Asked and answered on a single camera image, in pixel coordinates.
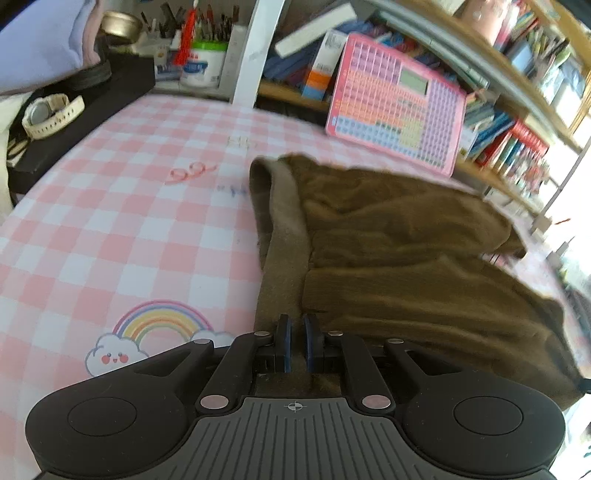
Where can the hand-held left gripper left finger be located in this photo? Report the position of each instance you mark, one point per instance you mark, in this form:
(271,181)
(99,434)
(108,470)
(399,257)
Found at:
(286,344)

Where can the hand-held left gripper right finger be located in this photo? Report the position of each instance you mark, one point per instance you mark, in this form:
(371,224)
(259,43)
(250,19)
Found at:
(310,345)

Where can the olive brown pants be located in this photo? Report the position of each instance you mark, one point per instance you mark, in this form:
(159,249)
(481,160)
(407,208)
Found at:
(392,240)

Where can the pink checkered table mat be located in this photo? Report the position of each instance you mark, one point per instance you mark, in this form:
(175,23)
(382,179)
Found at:
(138,240)

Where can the pink learning tablet toy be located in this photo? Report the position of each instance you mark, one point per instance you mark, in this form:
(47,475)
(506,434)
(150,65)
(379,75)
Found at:
(397,101)

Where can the stack of blue books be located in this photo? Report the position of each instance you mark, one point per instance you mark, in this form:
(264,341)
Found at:
(288,69)

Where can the row of colourful books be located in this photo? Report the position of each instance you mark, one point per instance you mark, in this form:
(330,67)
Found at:
(508,147)

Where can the orange and white box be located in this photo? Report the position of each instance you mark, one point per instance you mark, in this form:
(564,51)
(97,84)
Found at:
(323,64)

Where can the white jar with green lid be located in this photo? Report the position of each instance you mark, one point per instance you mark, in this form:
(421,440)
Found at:
(201,67)

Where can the black tray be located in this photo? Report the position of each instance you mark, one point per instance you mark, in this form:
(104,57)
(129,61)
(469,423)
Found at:
(111,97)

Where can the white book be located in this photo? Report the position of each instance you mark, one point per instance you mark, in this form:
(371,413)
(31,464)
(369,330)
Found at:
(318,25)

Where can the holder full of pens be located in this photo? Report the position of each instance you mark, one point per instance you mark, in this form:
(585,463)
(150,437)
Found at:
(212,23)

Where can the white wrist watch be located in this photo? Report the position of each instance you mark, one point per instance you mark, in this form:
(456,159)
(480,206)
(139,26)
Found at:
(46,115)

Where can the brass bowl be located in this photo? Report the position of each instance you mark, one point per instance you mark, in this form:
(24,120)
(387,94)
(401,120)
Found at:
(121,25)

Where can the pink plush case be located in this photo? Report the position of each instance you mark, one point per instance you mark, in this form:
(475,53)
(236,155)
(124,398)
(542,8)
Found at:
(485,18)

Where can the lavender cloth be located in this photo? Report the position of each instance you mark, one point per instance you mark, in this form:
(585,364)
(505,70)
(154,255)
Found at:
(41,41)

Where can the white frame post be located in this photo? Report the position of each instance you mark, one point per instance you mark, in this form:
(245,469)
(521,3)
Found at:
(251,55)

